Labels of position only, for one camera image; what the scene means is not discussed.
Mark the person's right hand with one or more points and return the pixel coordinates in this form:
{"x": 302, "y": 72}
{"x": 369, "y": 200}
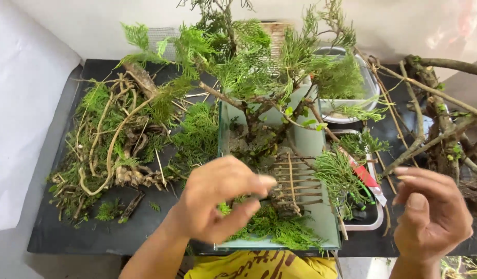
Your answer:
{"x": 439, "y": 224}

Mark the person's left hand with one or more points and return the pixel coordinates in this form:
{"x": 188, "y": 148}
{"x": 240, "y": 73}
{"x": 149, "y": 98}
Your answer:
{"x": 207, "y": 197}

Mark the white tool tray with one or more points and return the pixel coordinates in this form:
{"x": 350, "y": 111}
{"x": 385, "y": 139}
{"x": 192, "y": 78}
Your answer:
{"x": 374, "y": 221}

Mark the green foliage ground cover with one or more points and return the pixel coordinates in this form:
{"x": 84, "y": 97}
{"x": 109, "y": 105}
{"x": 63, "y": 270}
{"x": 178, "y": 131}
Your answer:
{"x": 285, "y": 230}

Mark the person's yellow printed shirt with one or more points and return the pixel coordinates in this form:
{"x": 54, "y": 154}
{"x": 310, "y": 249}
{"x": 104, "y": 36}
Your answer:
{"x": 261, "y": 267}

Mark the small twig ladder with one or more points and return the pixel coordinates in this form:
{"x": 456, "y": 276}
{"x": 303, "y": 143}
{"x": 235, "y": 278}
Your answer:
{"x": 296, "y": 182}

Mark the heap of roots and greenery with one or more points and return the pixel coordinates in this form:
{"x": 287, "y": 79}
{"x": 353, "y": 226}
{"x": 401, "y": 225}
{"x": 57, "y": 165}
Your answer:
{"x": 118, "y": 147}

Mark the heap of bare brown branches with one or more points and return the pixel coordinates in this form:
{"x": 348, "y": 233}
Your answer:
{"x": 439, "y": 116}

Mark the black table mat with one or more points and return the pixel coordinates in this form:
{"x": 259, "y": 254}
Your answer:
{"x": 106, "y": 240}

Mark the loose green cypress sprig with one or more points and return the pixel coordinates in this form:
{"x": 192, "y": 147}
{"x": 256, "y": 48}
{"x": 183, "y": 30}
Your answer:
{"x": 335, "y": 174}

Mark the glass terrarium tank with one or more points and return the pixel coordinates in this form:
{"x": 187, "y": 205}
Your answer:
{"x": 323, "y": 217}

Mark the long thin brown twig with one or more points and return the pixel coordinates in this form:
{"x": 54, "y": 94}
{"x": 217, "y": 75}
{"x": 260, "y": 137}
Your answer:
{"x": 391, "y": 112}

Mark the miniature green tree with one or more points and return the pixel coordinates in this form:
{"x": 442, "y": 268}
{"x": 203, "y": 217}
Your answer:
{"x": 238, "y": 62}

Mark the metal bowl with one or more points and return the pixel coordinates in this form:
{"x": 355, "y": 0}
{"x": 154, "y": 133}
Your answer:
{"x": 370, "y": 89}

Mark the woven bamboo piece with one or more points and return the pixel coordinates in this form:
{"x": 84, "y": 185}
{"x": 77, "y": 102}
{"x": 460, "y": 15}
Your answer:
{"x": 278, "y": 37}

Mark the white sheet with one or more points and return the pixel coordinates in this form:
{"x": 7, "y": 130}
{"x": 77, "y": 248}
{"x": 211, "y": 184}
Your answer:
{"x": 21, "y": 116}

